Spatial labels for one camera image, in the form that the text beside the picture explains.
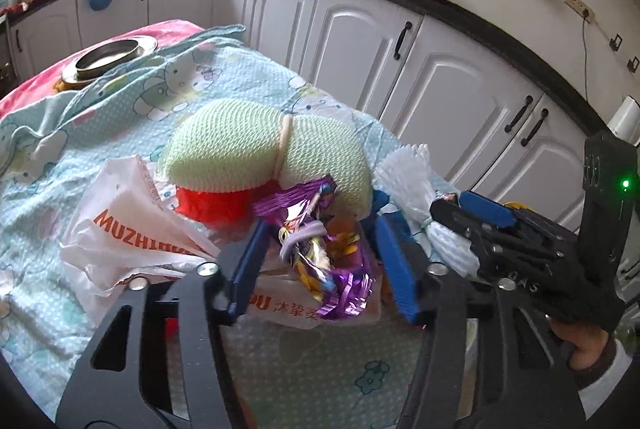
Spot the wall power socket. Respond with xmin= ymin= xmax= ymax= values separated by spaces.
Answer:
xmin=564 ymin=0 xmax=594 ymax=23

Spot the white electric kettle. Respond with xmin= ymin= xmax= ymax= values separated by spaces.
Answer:
xmin=608 ymin=96 xmax=640 ymax=146

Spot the black kitchen countertop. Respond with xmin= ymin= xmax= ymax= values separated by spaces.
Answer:
xmin=6 ymin=0 xmax=605 ymax=134

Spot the right hand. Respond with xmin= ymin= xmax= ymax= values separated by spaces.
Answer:
xmin=549 ymin=319 xmax=610 ymax=371

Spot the white mesh bundle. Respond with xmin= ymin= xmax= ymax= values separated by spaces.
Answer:
xmin=374 ymin=144 xmax=480 ymax=279

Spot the green knitted sponge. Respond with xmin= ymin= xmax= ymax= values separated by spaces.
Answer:
xmin=157 ymin=99 xmax=372 ymax=220

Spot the cartoon print bed sheet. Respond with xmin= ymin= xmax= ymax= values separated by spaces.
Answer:
xmin=1 ymin=22 xmax=421 ymax=428

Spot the white MUZHI plastic bag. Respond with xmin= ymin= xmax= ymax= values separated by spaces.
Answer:
xmin=60 ymin=156 xmax=219 ymax=324

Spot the pink blanket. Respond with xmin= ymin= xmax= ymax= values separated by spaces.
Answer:
xmin=1 ymin=20 xmax=204 ymax=118

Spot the red mesh scrubber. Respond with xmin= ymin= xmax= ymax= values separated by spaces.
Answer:
xmin=176 ymin=180 xmax=281 ymax=225

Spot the purple foil snack wrapper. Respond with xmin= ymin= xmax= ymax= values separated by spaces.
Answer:
xmin=253 ymin=176 xmax=380 ymax=321

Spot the metal bowl on plate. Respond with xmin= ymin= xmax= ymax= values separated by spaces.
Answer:
xmin=61 ymin=35 xmax=157 ymax=86

